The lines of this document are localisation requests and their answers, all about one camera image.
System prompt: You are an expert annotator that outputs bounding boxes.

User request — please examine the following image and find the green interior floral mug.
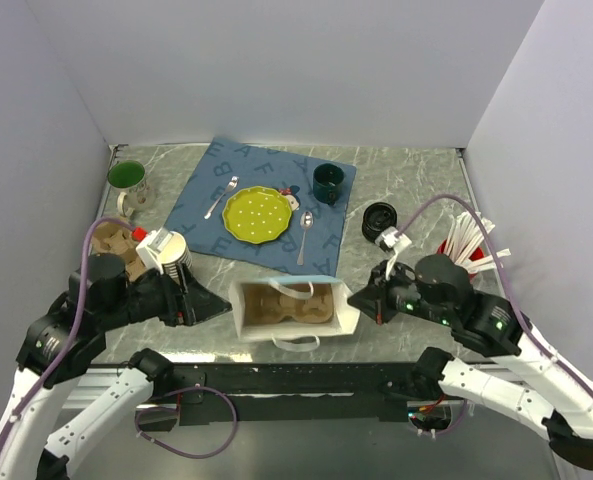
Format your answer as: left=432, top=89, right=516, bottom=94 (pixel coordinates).
left=107, top=160, right=156, bottom=218

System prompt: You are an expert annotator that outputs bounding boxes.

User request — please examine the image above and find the brown cardboard cup carrier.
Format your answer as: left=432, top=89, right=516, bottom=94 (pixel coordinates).
left=242, top=284, right=334, bottom=326

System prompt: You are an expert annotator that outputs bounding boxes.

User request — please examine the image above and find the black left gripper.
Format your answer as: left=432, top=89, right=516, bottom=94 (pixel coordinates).
left=99, top=257, right=232, bottom=329

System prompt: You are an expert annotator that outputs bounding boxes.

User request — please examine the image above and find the red cup with stirrers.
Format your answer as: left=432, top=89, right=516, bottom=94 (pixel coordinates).
left=437, top=211, right=497, bottom=279

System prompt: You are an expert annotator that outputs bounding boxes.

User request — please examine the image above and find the stack of black cup lids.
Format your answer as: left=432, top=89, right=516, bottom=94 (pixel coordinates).
left=361, top=202, right=398, bottom=243

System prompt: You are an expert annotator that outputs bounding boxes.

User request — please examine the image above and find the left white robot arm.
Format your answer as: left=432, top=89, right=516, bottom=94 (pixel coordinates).
left=0, top=253, right=232, bottom=479

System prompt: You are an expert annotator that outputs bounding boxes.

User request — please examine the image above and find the small cartoon figure toy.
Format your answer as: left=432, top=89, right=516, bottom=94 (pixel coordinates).
left=279, top=185, right=300, bottom=211

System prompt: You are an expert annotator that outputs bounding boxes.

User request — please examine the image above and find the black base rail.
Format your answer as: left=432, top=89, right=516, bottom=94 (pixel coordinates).
left=147, top=362, right=442, bottom=426

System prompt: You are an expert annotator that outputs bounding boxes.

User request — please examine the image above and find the silver fork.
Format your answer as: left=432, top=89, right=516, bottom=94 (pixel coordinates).
left=204, top=176, right=239, bottom=220

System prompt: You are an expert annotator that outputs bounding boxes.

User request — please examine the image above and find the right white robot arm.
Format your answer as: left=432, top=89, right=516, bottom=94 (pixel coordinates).
left=348, top=254, right=593, bottom=471

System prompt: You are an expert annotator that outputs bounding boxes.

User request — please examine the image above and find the dark teal mug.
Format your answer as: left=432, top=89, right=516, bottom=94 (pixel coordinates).
left=312, top=163, right=345, bottom=206

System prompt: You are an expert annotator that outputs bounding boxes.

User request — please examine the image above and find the green polka dot plate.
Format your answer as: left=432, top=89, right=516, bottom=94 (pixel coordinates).
left=222, top=186, right=292, bottom=245

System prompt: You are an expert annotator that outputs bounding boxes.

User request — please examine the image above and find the silver spoon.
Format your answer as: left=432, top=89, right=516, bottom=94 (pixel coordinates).
left=297, top=211, right=314, bottom=266

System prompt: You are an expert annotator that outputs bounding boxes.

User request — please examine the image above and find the blue letter placemat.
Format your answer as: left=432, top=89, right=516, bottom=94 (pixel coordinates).
left=165, top=138, right=356, bottom=276

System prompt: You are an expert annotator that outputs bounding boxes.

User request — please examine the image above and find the light blue paper bag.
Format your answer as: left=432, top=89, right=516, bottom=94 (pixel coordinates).
left=228, top=275, right=360, bottom=352

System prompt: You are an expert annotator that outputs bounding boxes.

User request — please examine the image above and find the stack of brown paper cups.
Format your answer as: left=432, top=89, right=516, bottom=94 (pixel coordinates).
left=158, top=232, right=192, bottom=282

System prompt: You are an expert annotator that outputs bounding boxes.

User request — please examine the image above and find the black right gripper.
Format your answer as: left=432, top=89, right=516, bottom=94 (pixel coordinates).
left=345, top=256, right=450, bottom=323

